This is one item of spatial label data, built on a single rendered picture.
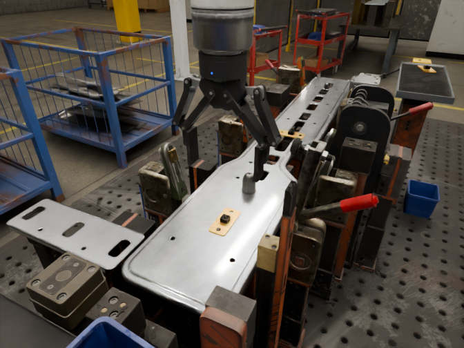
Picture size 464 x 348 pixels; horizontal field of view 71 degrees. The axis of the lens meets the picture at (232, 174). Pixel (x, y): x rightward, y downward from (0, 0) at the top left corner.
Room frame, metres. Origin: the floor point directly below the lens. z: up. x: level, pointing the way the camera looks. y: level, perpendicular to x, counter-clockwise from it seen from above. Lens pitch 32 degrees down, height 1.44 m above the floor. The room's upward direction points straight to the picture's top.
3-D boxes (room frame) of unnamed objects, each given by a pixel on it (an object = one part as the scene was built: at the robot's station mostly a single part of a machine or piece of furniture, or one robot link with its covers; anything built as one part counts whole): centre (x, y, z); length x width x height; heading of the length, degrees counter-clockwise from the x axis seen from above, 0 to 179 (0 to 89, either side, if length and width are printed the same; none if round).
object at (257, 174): (0.49, -0.05, 1.16); 0.03 x 0.01 x 0.07; 154
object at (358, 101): (0.76, -0.33, 0.94); 0.18 x 0.13 x 0.49; 154
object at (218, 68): (0.52, 0.01, 1.30); 0.08 x 0.07 x 0.09; 64
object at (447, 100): (1.00, -0.59, 1.16); 0.37 x 0.14 x 0.02; 154
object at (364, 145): (0.64, -0.28, 0.91); 0.07 x 0.05 x 0.42; 64
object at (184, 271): (0.96, -0.19, 1.00); 1.38 x 0.22 x 0.02; 154
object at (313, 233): (0.45, -0.13, 0.88); 0.07 x 0.06 x 0.35; 64
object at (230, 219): (0.52, 0.01, 1.01); 0.08 x 0.04 x 0.01; 154
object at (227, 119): (0.96, 0.00, 0.87); 0.12 x 0.09 x 0.35; 64
